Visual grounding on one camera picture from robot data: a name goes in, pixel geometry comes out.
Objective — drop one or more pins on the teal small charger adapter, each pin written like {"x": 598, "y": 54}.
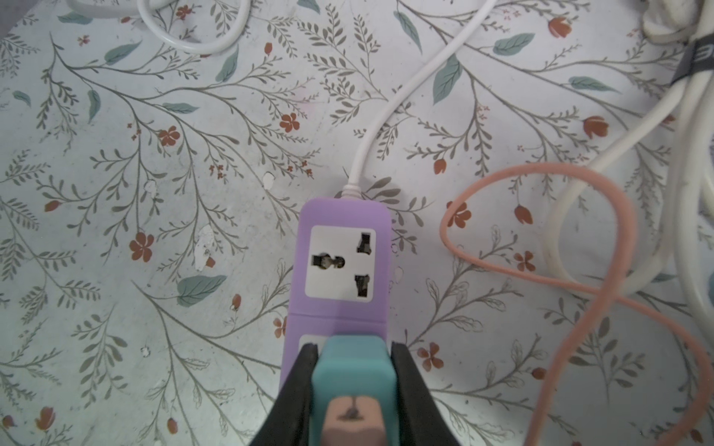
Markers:
{"x": 355, "y": 366}

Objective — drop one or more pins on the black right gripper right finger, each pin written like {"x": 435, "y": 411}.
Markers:
{"x": 420, "y": 421}

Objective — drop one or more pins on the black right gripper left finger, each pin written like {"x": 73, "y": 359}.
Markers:
{"x": 288, "y": 423}

